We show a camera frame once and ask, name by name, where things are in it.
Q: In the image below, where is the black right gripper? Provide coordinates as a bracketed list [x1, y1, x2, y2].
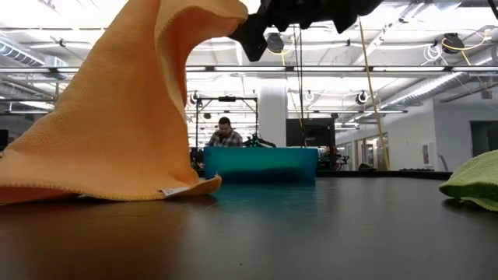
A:
[228, 0, 384, 63]

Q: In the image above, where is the orange microfiber towel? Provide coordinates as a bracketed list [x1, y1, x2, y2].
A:
[0, 0, 250, 206]

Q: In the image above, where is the green microfiber towel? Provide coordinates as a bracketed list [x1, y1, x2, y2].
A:
[438, 149, 498, 213]

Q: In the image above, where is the white column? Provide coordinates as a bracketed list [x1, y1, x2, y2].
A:
[258, 83, 289, 149]

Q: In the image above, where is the person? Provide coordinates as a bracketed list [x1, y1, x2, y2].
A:
[207, 115, 245, 149]

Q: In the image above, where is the black display screen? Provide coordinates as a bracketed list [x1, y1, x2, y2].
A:
[286, 117, 337, 148]

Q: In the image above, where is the blue plastic bin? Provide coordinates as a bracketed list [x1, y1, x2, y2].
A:
[202, 145, 320, 184]

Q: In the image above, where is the black hanging cable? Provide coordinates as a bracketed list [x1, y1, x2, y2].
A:
[291, 23, 308, 148]

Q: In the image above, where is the yellow hanging cable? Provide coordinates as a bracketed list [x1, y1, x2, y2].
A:
[356, 17, 391, 172]

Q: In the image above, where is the silver ventilation duct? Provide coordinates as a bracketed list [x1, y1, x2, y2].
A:
[379, 46, 498, 112]
[0, 40, 47, 68]

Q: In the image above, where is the black table frame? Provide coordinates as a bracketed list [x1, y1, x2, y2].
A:
[317, 169, 454, 181]

